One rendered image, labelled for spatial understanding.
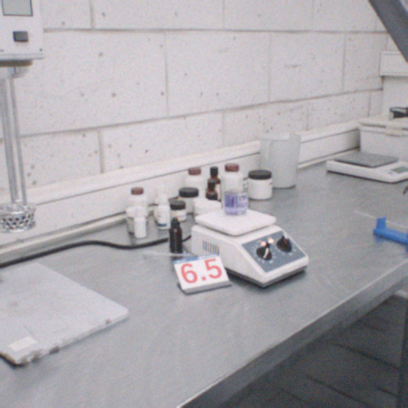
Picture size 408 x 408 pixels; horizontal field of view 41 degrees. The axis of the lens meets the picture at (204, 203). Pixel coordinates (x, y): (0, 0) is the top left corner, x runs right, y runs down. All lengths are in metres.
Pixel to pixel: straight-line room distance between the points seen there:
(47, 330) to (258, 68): 1.15
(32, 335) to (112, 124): 0.66
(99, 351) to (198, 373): 0.15
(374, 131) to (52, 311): 1.44
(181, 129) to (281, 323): 0.79
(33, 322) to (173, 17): 0.90
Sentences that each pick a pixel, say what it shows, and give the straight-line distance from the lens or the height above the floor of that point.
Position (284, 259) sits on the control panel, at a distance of 1.02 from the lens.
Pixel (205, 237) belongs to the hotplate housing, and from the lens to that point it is 1.05.
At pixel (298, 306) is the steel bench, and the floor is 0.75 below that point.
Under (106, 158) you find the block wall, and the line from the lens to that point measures 1.37.
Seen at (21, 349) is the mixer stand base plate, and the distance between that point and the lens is 0.83.
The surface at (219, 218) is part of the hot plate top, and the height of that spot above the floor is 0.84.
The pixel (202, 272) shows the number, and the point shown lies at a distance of 0.99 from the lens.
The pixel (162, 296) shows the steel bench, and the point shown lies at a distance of 0.96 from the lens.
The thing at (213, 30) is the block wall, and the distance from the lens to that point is 1.60.
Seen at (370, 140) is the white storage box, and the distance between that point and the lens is 2.08.
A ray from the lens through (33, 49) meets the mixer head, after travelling 0.82.
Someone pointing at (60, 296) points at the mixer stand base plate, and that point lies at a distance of 0.96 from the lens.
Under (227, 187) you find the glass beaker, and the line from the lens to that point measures 1.06.
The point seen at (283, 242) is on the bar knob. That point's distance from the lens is 1.03.
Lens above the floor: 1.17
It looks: 17 degrees down
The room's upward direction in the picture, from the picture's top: 1 degrees counter-clockwise
